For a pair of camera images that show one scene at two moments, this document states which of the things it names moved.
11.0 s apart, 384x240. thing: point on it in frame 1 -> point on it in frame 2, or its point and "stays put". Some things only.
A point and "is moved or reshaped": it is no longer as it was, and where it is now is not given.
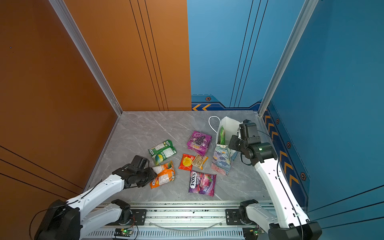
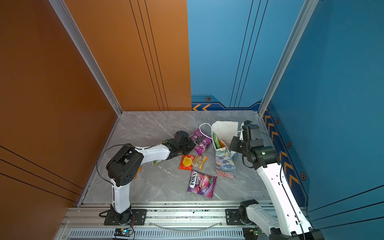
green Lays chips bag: (222, 140) -> (216, 140)
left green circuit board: (123, 232) stays put
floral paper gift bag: (223, 154) is moved or reshaped
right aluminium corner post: (307, 12) stays put
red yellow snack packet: (186, 162) stays put
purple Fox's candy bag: (202, 183) stays put
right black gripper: (232, 144) stays put
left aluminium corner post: (90, 59) stays put
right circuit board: (251, 233) stays put
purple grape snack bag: (199, 143) stays put
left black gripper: (152, 175) -> (192, 145)
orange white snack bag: (165, 173) -> (222, 144)
